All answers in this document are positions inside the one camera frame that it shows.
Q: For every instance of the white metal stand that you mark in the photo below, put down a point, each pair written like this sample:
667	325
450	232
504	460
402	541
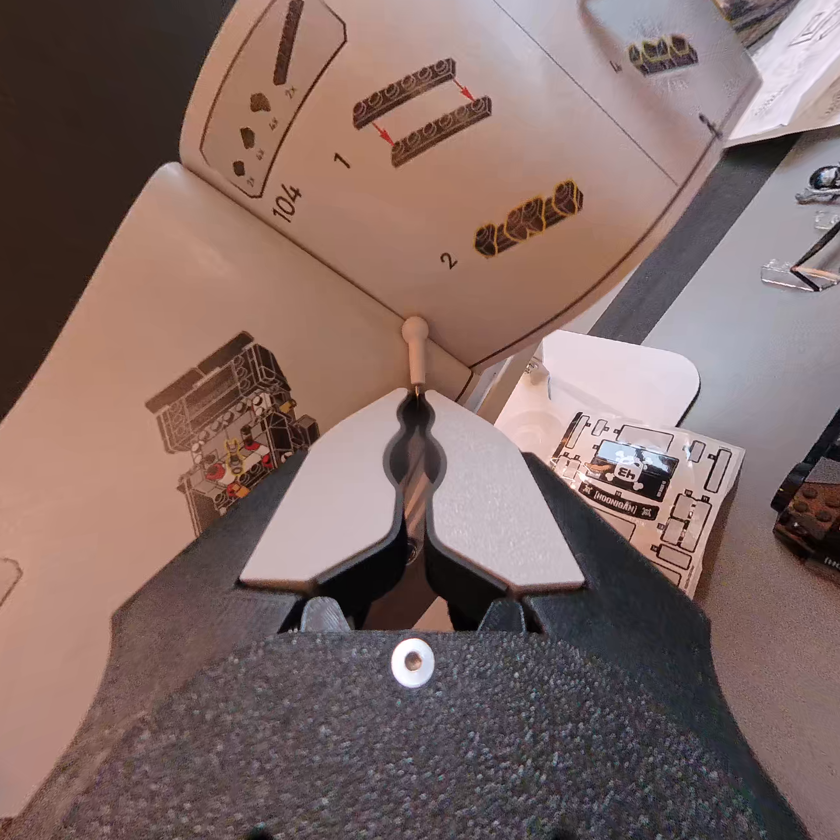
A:
415	344

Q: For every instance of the white tray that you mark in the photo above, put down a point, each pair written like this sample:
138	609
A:
617	381

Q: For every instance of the small black lego piece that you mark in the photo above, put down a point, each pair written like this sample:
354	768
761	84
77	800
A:
820	184

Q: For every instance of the clear lego windshield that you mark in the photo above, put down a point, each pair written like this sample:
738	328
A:
803	263

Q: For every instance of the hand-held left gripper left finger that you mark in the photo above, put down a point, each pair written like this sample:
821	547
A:
328	505

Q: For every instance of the black lego car model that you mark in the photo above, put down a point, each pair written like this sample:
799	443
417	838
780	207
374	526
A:
814	505

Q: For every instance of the white paper bags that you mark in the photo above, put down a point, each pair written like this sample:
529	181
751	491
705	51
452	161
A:
794	79

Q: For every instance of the lego instruction booklet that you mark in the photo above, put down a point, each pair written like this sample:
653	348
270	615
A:
433	197

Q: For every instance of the white sticker sheet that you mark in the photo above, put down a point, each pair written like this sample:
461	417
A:
656	492

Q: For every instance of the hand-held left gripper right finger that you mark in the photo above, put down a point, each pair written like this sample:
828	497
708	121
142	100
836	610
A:
505	505

